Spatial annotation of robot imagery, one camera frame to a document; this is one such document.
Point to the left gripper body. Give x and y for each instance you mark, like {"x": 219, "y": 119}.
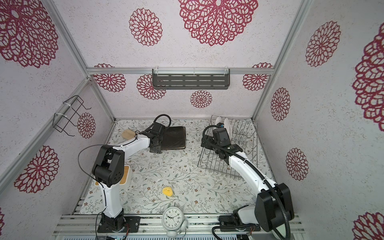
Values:
{"x": 155, "y": 148}

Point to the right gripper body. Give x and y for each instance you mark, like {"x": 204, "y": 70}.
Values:
{"x": 211, "y": 144}

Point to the white round plate front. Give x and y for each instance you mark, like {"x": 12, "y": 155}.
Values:
{"x": 219, "y": 122}

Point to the white round plate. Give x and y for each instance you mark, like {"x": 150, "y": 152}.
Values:
{"x": 228, "y": 127}
{"x": 219, "y": 122}

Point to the white round plate back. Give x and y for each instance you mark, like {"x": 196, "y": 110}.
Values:
{"x": 228, "y": 127}

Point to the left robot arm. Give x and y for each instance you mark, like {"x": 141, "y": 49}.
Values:
{"x": 110, "y": 162}

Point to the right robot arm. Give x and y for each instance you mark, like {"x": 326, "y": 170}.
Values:
{"x": 273, "y": 208}

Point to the tan sponge block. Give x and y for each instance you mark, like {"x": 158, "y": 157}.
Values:
{"x": 128, "y": 134}

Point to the yellow small piece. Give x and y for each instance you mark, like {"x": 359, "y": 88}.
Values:
{"x": 168, "y": 191}

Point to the white alarm clock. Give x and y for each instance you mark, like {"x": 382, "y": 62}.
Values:
{"x": 174, "y": 222}

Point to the pale green bottle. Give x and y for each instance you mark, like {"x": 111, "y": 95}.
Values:
{"x": 279, "y": 232}

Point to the wire dish rack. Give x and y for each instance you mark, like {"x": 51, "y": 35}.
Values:
{"x": 244, "y": 138}

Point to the grey wall shelf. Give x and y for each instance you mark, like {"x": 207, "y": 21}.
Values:
{"x": 191, "y": 80}

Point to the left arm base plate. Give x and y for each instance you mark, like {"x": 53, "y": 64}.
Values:
{"x": 121, "y": 223}

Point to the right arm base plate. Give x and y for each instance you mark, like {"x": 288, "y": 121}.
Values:
{"x": 230, "y": 223}

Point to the black wire wall basket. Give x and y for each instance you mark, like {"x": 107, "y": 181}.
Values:
{"x": 64, "y": 118}

